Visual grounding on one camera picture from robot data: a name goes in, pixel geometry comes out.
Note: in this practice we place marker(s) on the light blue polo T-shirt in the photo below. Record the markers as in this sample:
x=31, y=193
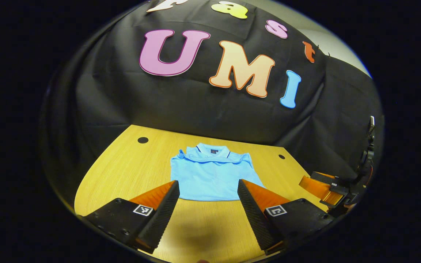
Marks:
x=210, y=175

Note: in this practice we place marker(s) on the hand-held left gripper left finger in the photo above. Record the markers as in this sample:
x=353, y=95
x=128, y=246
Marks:
x=161, y=219

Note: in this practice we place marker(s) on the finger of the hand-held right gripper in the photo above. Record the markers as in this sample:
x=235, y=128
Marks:
x=323, y=176
x=320, y=188

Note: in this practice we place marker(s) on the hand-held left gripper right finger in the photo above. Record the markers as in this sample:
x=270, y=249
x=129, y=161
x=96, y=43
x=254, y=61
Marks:
x=256, y=219

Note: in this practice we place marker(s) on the black backdrop cloth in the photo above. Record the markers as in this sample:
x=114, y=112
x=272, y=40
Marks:
x=196, y=106

